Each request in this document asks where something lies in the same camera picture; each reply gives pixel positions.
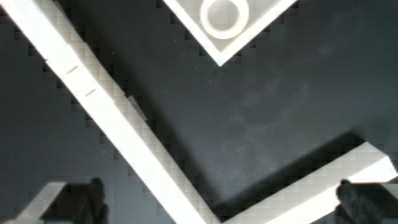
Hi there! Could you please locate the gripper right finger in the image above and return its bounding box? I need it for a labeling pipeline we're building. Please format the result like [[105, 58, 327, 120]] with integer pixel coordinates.
[[334, 180, 398, 224]]

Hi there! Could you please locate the white U-shaped obstacle fence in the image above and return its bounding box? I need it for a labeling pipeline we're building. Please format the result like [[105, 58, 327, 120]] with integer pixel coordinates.
[[0, 0, 398, 224]]

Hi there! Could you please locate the white square tabletop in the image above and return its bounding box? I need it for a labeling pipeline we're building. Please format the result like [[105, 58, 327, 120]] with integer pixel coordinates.
[[161, 0, 298, 66]]

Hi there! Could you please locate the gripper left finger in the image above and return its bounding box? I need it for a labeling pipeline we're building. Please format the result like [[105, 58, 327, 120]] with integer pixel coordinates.
[[10, 177, 110, 224]]

